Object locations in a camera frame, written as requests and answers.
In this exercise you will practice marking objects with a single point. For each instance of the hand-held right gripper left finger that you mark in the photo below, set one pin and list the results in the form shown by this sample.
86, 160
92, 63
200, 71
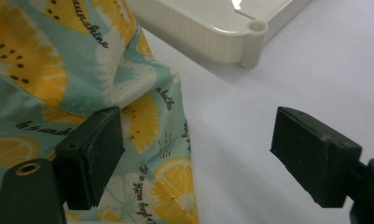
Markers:
88, 155

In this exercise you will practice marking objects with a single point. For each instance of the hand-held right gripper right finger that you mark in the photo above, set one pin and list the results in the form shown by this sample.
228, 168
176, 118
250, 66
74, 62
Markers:
312, 155

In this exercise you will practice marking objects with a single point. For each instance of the lemon print cloth bag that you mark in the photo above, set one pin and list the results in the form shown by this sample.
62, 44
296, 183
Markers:
51, 62

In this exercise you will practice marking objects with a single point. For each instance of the white plastic tray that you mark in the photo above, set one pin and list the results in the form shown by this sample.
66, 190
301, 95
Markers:
200, 25

